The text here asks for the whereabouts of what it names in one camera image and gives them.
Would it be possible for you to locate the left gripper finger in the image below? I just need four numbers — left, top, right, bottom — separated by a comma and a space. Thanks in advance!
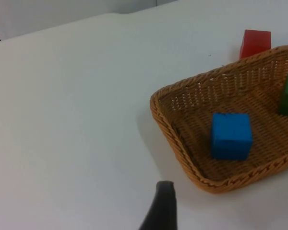
138, 181, 178, 230

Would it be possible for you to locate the blue cube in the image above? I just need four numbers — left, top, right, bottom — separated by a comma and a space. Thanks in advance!
210, 113, 253, 161

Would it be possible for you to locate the pale brown wicker basket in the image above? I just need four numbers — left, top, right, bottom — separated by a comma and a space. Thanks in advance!
149, 45, 288, 195

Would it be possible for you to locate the red cube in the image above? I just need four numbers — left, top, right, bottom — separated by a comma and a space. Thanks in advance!
239, 29, 272, 60

